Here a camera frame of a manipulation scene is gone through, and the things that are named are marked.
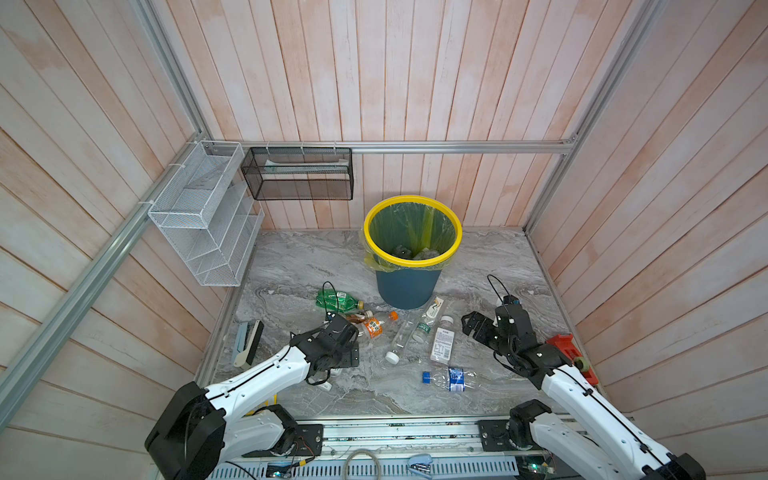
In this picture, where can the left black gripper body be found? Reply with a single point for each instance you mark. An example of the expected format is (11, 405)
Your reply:
(345, 357)

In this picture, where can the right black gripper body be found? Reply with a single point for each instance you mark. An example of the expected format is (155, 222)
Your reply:
(502, 346)

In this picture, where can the clear bottle white text label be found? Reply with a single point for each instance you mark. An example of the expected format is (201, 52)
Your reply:
(443, 341)

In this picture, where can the green plastic bottle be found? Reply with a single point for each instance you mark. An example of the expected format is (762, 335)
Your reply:
(338, 301)

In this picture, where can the crushed clear bottle bird label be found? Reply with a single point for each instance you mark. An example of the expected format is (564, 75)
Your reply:
(433, 311)

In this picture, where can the blue label blue cap bottle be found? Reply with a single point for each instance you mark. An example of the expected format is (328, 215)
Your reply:
(451, 379)

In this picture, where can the clear bottle white cap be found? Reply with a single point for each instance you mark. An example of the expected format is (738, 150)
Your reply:
(396, 351)

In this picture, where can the brown label plastic bottle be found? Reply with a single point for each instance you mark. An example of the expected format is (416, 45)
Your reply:
(359, 317)

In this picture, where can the clear bottle white green label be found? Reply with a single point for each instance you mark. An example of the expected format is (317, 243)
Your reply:
(422, 331)

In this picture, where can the clear bottle orange cap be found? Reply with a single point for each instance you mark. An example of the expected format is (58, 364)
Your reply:
(426, 254)

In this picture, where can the red blue label bottle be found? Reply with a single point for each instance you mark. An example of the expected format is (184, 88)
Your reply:
(402, 252)

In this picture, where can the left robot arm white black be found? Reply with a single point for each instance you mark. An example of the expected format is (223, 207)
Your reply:
(202, 427)

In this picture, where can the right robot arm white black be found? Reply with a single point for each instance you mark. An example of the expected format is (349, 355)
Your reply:
(612, 446)

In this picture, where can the blue bin with yellow rim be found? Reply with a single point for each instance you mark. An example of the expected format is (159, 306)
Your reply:
(407, 289)

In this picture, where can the yellow-green bin liner bag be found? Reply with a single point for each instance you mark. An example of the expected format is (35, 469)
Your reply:
(416, 222)

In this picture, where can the white black eraser brush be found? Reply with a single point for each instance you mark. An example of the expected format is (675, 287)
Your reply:
(246, 344)

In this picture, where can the blue clip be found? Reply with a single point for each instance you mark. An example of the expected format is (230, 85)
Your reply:
(421, 465)

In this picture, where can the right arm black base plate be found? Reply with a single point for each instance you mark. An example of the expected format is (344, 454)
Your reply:
(507, 435)

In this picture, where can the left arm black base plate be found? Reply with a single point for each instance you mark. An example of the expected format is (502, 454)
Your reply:
(304, 440)

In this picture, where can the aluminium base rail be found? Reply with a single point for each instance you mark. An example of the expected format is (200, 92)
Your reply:
(417, 436)

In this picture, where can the black mesh wall basket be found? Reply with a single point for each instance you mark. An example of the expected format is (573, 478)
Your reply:
(299, 173)

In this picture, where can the white wire mesh shelf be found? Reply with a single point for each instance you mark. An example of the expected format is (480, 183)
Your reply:
(206, 212)

